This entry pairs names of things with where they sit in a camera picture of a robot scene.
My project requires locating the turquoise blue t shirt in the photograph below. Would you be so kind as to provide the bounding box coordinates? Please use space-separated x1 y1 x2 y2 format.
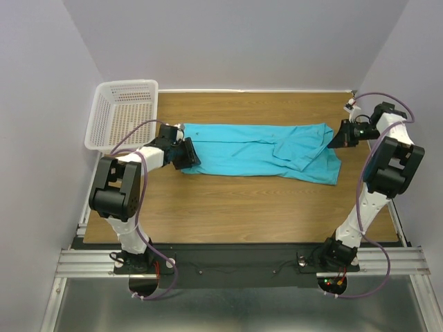
183 123 341 185

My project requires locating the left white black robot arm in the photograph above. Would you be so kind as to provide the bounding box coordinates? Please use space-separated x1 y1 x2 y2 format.
89 124 201 274

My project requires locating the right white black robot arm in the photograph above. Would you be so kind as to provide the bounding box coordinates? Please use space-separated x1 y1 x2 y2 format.
319 99 425 270

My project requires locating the white perforated plastic basket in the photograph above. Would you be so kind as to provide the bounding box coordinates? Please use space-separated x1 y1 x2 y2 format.
84 80 159 154

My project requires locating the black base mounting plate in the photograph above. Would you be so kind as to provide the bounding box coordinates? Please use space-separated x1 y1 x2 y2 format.
114 242 361 290

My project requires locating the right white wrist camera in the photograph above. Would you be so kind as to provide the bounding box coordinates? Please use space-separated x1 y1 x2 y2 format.
343 98 362 120

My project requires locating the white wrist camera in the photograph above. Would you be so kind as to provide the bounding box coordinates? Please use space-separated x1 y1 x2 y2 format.
343 98 362 120
174 123 184 141

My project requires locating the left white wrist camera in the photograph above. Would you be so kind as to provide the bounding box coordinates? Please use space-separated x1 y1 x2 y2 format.
174 123 184 141

